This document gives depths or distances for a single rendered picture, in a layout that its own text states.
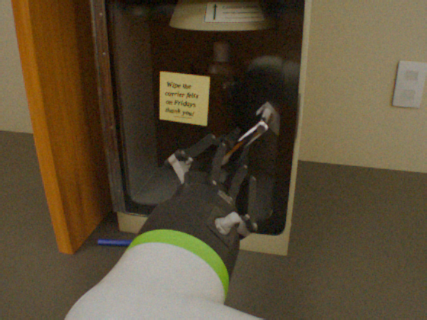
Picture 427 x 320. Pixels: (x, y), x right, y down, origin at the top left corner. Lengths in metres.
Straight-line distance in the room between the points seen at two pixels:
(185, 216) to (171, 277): 0.07
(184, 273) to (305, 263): 0.44
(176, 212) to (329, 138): 0.77
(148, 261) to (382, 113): 0.85
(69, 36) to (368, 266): 0.63
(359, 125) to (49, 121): 0.75
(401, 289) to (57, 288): 0.56
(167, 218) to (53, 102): 0.36
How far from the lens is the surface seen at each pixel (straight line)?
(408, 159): 1.11
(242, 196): 0.49
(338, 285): 0.68
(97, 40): 0.63
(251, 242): 0.70
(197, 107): 0.59
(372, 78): 1.02
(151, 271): 0.27
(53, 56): 0.63
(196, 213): 0.33
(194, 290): 0.27
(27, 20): 0.59
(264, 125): 0.53
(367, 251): 0.76
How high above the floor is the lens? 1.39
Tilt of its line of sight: 25 degrees down
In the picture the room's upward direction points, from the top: straight up
